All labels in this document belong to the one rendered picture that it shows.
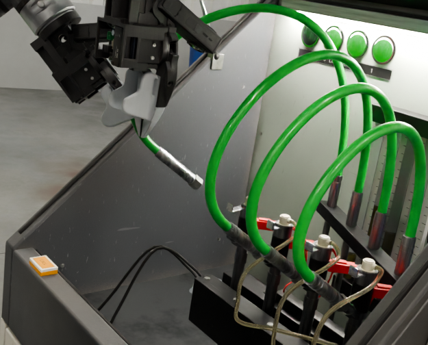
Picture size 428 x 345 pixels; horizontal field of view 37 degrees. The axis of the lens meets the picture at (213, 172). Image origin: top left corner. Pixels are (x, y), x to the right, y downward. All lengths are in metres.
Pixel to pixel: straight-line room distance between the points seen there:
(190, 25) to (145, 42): 0.07
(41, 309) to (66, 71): 0.39
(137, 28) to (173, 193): 0.59
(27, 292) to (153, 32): 0.54
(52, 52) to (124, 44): 0.25
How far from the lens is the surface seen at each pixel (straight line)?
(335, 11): 1.22
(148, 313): 1.25
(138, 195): 1.27
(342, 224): 1.08
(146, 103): 0.83
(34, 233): 1.20
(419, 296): 0.77
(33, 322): 1.14
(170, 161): 1.03
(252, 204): 0.77
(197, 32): 0.85
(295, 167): 1.33
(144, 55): 0.80
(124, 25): 0.78
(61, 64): 1.01
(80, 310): 1.01
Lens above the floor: 1.45
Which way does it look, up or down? 17 degrees down
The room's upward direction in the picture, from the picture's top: 9 degrees clockwise
